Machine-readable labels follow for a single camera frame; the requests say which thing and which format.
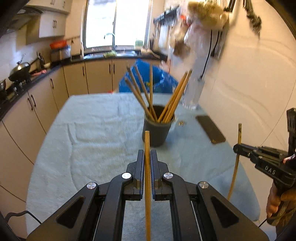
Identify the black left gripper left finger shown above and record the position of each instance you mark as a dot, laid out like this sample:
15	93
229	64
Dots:
95	212

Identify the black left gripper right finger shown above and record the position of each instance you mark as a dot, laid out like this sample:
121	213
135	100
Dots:
199	211

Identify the wooden chopstick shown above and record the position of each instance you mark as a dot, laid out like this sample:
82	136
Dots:
236	163
147	183

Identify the beige lower kitchen cabinets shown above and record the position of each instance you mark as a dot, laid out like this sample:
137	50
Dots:
57	92

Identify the kitchen window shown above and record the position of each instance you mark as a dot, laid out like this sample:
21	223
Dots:
116	24

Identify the person's hand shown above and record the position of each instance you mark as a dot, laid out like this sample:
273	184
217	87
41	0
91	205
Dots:
280	208

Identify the black flat phone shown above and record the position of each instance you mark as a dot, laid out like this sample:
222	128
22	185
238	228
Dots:
211	129

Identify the dark grey utensil holder cup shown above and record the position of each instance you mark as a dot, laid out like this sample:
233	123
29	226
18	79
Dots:
158	131

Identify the wooden chopsticks right in cup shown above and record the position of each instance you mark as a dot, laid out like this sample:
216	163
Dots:
170	107

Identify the wooden chopsticks in cup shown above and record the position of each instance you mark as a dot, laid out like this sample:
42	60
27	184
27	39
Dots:
132	84
170	107

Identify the clear glass pitcher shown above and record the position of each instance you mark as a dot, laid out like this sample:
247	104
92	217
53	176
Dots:
193	92

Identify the wooden chopsticks left in cup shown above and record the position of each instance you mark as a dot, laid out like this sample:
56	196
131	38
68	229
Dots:
132	84

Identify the black wok on stove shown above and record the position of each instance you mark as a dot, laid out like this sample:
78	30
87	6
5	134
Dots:
22	70

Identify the yellow plastic bag hanging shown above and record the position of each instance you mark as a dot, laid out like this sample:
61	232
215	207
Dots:
208	14

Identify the steel rice cooker box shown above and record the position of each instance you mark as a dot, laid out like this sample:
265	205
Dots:
60	54

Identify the red plastic basin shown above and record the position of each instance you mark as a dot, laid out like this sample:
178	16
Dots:
58	44

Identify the white upper cabinets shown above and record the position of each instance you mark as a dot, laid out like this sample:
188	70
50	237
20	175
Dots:
52	21

